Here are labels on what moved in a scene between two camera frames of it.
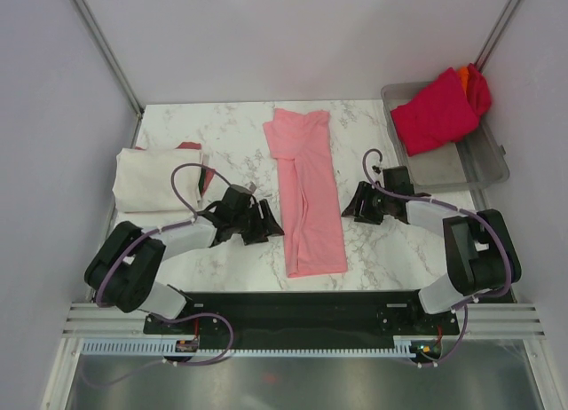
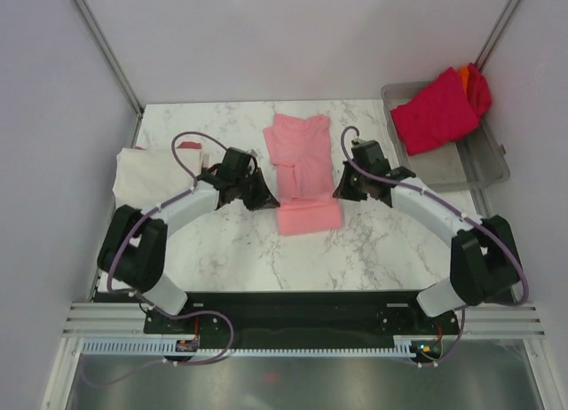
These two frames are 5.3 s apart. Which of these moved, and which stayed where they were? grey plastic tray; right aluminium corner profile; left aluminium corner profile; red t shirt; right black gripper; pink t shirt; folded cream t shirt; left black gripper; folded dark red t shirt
Moved: right black gripper; pink t shirt; left black gripper
Stayed: right aluminium corner profile; grey plastic tray; folded dark red t shirt; red t shirt; folded cream t shirt; left aluminium corner profile
